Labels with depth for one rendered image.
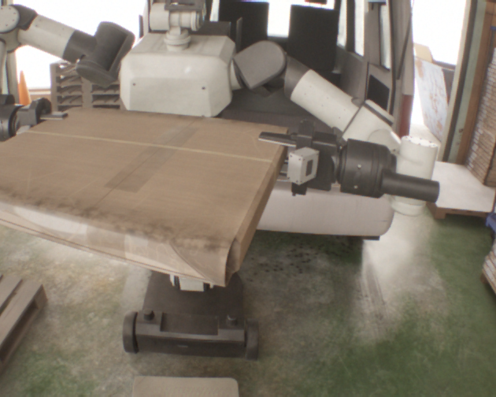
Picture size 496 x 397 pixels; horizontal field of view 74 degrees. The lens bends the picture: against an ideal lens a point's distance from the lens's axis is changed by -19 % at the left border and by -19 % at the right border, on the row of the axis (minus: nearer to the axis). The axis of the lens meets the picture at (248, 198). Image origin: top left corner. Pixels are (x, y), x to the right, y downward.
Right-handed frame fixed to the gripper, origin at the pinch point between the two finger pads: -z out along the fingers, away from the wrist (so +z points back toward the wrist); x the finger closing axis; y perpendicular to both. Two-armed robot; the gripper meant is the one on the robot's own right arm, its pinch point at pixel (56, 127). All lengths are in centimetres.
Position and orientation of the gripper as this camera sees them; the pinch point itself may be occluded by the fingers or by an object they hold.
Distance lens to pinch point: 83.7
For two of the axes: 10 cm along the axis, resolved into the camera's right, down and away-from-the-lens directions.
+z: -9.7, -1.6, 1.7
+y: 2.3, -4.4, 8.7
